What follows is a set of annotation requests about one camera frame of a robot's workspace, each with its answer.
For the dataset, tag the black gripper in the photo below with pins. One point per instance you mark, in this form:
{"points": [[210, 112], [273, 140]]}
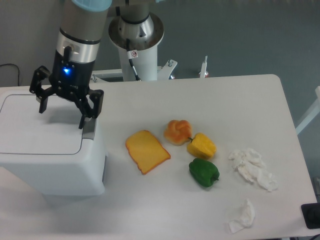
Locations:
{"points": [[70, 80]]}

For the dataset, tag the yellow toy bell pepper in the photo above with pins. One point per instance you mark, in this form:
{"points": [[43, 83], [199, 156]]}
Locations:
{"points": [[201, 146]]}

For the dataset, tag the black device at edge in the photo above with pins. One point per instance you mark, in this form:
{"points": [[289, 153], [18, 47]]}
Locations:
{"points": [[311, 215]]}

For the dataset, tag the white trash can body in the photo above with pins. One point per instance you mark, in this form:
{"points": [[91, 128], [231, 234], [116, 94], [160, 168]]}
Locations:
{"points": [[78, 174]]}

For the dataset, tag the large crumpled white tissue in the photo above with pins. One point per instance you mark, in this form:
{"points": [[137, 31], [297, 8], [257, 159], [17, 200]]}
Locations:
{"points": [[250, 165]]}

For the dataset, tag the small crumpled white tissue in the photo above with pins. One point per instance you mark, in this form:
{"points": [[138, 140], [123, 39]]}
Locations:
{"points": [[245, 218]]}

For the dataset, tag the orange toy bread roll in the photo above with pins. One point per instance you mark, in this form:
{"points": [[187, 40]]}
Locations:
{"points": [[178, 132]]}

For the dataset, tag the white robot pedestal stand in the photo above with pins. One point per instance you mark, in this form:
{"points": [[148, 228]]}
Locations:
{"points": [[137, 65]]}

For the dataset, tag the white trash can lid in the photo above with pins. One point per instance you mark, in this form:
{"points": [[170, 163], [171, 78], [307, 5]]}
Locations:
{"points": [[23, 130]]}

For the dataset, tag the toy bread slice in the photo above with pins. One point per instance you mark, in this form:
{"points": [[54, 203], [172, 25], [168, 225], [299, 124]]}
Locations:
{"points": [[146, 151]]}

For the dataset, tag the green toy bell pepper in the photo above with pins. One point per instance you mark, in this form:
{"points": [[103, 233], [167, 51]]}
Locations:
{"points": [[204, 172]]}

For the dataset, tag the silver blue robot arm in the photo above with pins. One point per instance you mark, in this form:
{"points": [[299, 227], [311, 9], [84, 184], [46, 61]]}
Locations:
{"points": [[134, 30]]}

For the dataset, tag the white frame bar right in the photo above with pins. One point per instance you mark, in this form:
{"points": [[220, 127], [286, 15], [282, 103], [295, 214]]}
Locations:
{"points": [[309, 114]]}

